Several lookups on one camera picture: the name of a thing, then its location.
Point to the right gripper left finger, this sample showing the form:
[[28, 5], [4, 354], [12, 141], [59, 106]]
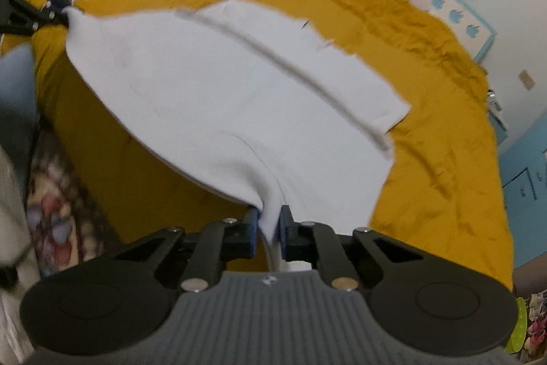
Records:
[[233, 238]]

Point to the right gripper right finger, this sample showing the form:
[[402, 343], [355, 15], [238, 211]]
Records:
[[309, 241]]

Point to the white t-shirt with print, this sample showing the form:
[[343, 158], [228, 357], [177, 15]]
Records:
[[250, 103]]

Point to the blue pillow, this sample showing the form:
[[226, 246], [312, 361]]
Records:
[[19, 112]]

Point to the mustard yellow bed cover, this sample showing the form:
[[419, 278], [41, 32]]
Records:
[[443, 194]]

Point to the patterned dark blanket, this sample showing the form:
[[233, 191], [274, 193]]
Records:
[[66, 226]]

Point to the blue nightstand drawers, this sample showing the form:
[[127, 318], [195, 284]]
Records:
[[523, 173]]

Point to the beige wall switch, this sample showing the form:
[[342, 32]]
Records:
[[526, 80]]

